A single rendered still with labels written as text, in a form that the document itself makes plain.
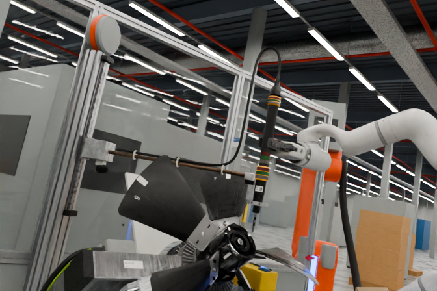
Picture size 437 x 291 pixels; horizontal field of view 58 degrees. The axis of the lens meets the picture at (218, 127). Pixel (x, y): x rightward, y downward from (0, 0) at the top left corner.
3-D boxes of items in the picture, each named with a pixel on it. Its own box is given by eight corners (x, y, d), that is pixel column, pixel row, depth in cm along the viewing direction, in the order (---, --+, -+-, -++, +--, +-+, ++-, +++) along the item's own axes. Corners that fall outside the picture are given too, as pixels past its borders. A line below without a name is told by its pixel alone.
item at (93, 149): (77, 157, 145) (82, 135, 146) (88, 160, 151) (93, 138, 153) (101, 162, 142) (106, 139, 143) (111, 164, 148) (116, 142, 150)
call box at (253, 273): (231, 286, 170) (235, 262, 171) (248, 286, 176) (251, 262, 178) (257, 299, 157) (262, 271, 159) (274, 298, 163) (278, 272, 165)
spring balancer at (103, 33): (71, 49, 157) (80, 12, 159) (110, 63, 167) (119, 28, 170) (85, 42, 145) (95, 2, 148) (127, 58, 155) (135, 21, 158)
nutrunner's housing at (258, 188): (248, 212, 126) (271, 76, 134) (251, 212, 130) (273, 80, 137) (261, 214, 125) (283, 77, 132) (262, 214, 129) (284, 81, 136)
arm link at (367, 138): (369, 99, 136) (291, 130, 150) (383, 139, 128) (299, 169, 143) (376, 108, 142) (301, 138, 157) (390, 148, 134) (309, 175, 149)
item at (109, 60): (61, 214, 143) (101, 54, 153) (70, 215, 147) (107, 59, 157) (68, 216, 142) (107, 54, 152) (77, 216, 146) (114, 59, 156)
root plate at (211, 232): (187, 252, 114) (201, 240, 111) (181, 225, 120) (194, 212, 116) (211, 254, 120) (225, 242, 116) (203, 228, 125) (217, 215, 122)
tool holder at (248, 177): (238, 202, 126) (243, 171, 128) (242, 202, 133) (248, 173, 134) (266, 207, 123) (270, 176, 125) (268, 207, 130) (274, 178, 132)
